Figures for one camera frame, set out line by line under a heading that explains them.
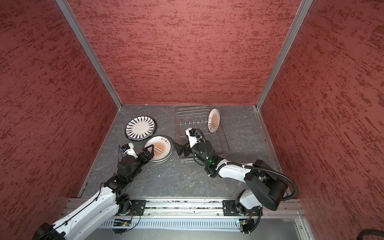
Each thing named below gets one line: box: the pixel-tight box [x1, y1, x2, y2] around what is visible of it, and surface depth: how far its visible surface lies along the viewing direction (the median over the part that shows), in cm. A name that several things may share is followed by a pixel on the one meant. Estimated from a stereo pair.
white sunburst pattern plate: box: [146, 135, 174, 163], surface depth 96 cm
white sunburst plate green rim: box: [144, 135, 174, 164], surface depth 96 cm
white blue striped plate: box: [125, 115, 157, 141], surface depth 106 cm
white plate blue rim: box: [207, 107, 221, 134], surface depth 105 cm
